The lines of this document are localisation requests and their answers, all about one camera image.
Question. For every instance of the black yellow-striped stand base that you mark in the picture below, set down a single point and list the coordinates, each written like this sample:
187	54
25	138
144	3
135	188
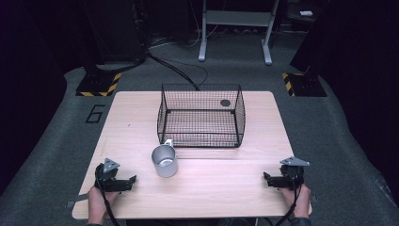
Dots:
302	84
98	83

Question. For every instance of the small white box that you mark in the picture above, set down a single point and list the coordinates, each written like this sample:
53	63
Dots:
306	13

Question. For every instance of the dark curtain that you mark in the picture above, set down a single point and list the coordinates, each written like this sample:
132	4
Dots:
28	78
360	47

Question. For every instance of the person's right hand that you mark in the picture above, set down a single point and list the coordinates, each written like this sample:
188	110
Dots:
299	201

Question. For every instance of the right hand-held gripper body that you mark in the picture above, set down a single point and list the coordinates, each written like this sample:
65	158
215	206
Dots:
293	172

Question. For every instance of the person's left hand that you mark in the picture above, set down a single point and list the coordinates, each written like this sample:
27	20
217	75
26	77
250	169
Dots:
98	201

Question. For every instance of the dark round table grommet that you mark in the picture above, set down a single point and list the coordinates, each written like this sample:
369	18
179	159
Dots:
225	103

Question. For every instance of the silver metal cup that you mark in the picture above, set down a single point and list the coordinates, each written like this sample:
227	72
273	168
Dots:
164	163

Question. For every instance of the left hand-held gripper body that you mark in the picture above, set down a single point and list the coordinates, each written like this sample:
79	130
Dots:
107	175

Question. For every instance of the white metal stand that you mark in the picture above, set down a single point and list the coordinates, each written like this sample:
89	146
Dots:
238	19

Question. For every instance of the grey tape strip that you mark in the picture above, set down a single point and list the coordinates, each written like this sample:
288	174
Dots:
78	198

